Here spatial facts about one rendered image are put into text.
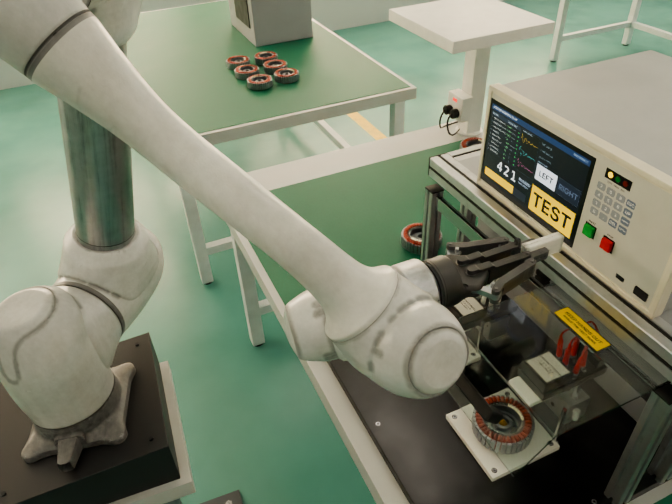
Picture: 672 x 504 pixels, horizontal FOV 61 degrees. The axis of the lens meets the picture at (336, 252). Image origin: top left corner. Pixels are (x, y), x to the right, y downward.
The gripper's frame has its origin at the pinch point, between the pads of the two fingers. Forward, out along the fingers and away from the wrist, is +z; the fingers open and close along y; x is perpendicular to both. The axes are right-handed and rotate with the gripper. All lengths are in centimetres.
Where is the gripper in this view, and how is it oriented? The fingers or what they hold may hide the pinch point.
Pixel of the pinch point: (541, 247)
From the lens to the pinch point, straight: 93.7
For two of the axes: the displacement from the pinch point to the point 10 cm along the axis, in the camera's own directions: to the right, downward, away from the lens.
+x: -0.3, -7.8, -6.2
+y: 4.1, 5.5, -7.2
